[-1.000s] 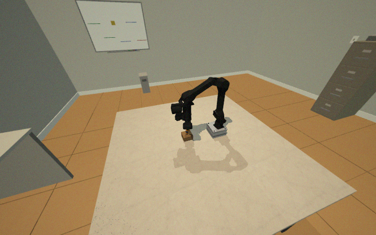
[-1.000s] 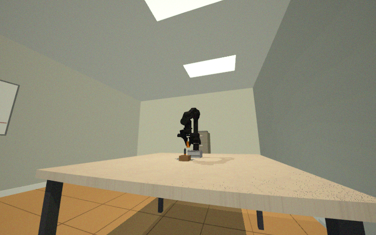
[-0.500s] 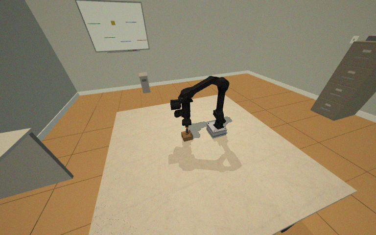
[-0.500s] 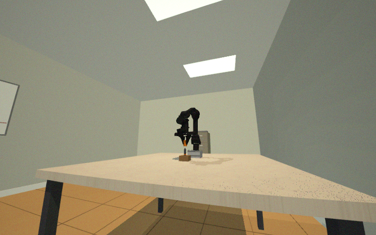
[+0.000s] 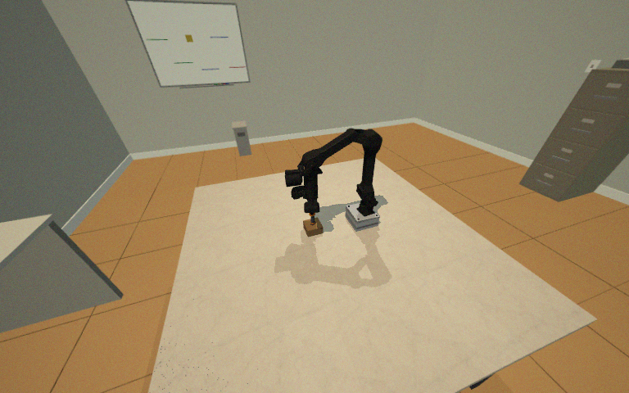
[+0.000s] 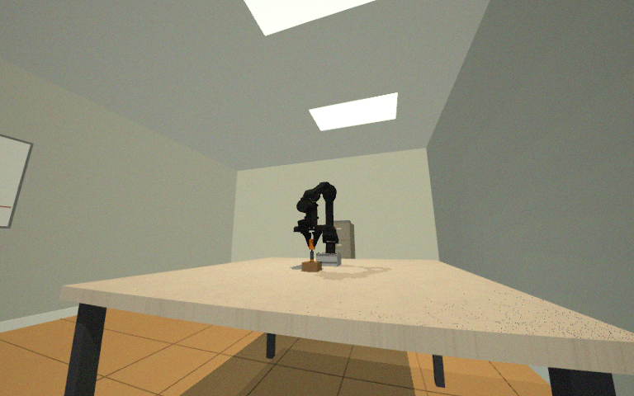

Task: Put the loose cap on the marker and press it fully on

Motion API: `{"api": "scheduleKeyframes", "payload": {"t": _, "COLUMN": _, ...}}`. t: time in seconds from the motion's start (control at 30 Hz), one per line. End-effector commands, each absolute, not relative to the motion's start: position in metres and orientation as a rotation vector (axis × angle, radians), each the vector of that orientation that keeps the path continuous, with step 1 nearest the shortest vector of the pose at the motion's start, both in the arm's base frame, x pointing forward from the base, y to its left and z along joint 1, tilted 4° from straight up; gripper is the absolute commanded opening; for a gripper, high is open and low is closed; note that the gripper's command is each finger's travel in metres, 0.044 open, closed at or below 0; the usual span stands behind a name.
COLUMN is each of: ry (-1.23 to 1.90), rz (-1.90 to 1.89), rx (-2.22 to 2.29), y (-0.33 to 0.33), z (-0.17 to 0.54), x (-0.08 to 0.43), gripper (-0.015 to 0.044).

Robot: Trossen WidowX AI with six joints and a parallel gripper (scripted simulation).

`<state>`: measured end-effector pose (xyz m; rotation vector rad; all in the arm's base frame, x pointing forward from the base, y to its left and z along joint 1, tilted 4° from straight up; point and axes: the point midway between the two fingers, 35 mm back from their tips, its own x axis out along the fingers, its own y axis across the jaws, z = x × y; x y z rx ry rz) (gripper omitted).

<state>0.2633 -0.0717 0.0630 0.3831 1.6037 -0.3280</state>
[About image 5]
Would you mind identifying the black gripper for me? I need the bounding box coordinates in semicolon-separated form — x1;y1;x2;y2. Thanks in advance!
304;184;319;215

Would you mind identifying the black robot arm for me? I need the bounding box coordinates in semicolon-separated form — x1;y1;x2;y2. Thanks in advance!
285;129;382;216

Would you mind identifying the tan wooden block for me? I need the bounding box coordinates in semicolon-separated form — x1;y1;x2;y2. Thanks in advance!
303;217;323;237

